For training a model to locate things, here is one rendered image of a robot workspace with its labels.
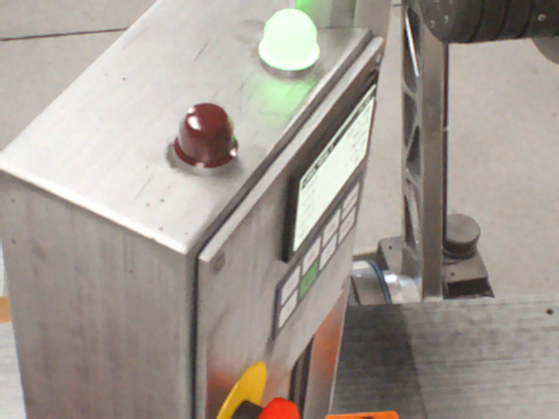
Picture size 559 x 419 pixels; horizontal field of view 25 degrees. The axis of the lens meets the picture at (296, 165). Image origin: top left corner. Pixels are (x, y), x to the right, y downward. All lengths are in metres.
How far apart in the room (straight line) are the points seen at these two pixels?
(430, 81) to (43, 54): 1.27
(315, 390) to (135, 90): 0.31
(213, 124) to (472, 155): 2.19
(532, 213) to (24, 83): 1.09
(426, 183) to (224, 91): 1.27
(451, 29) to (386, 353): 0.32
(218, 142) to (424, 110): 1.28
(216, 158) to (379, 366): 0.77
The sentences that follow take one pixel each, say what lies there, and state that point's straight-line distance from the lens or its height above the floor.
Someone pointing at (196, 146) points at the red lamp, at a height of 1.49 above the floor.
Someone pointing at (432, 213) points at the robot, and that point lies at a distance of 1.83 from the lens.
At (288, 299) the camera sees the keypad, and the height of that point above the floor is 1.37.
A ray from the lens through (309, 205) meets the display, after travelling 0.57.
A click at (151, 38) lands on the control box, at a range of 0.57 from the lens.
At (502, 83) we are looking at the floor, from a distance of 2.86.
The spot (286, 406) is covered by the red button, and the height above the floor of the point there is 1.34.
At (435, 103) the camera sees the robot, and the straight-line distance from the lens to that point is 1.77.
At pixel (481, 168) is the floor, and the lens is 2.65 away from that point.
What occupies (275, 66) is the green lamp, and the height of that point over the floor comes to 1.48.
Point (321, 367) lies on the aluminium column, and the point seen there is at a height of 1.21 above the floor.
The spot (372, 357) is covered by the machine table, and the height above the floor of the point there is 0.83.
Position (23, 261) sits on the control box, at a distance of 0.55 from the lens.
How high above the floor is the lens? 1.84
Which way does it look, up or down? 45 degrees down
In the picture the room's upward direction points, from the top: 6 degrees clockwise
